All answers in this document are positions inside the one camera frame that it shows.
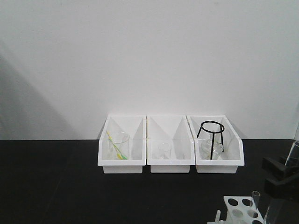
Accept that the white test tube rack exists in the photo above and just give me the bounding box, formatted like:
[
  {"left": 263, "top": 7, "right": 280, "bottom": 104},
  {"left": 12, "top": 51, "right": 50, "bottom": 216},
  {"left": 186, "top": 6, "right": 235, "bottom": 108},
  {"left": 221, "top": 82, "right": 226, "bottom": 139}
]
[{"left": 207, "top": 196, "right": 263, "bottom": 224}]

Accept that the black wire tripod stand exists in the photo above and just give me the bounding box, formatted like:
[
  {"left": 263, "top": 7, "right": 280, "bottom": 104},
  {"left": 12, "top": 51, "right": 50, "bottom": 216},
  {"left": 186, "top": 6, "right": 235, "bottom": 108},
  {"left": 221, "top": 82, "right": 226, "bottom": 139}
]
[{"left": 197, "top": 120, "right": 225, "bottom": 160}]

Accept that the white storage bin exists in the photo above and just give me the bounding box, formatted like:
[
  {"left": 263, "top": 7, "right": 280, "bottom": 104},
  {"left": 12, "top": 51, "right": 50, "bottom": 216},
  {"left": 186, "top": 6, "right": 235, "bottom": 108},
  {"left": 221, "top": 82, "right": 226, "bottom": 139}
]
[
  {"left": 187, "top": 115, "right": 245, "bottom": 174},
  {"left": 98, "top": 115, "right": 146, "bottom": 174},
  {"left": 147, "top": 115, "right": 195, "bottom": 173}
]

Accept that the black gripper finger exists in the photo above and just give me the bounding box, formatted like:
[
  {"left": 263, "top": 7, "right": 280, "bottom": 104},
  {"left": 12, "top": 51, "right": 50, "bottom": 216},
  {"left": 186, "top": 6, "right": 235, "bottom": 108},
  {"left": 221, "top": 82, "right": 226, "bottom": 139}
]
[
  {"left": 264, "top": 173, "right": 299, "bottom": 200},
  {"left": 262, "top": 156, "right": 299, "bottom": 179}
]

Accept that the middle white storage bin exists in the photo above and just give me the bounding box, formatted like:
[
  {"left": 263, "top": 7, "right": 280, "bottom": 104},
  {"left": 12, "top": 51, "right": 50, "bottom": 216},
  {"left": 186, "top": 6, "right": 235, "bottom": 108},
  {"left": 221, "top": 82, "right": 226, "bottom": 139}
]
[{"left": 147, "top": 115, "right": 195, "bottom": 173}]

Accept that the right white storage bin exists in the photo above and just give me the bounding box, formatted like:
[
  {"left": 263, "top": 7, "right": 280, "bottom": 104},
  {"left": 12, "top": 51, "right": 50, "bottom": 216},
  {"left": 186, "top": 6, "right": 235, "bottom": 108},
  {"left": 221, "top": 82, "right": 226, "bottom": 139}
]
[{"left": 187, "top": 115, "right": 245, "bottom": 174}]

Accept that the yellow green stirring stick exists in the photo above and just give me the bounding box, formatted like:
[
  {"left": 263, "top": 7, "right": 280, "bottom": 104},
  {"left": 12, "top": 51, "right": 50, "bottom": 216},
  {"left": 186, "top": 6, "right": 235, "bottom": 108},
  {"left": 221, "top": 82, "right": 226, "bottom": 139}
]
[{"left": 106, "top": 131, "right": 128, "bottom": 160}]

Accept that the clear glass flask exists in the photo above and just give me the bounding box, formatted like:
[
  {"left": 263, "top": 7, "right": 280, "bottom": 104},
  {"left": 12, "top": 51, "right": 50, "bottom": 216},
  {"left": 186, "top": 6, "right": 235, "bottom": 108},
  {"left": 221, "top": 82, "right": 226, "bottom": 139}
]
[{"left": 201, "top": 133, "right": 224, "bottom": 160}]

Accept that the left white storage bin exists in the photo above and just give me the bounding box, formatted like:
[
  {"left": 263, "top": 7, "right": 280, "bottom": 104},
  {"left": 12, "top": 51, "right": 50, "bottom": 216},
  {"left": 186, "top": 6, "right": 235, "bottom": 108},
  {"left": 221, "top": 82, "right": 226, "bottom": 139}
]
[{"left": 98, "top": 115, "right": 146, "bottom": 174}]

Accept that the small clear glass beaker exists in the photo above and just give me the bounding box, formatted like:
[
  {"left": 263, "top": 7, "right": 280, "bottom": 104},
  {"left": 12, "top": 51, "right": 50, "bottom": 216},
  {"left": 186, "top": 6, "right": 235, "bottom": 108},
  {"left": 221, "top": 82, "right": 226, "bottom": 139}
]
[{"left": 158, "top": 142, "right": 171, "bottom": 160}]

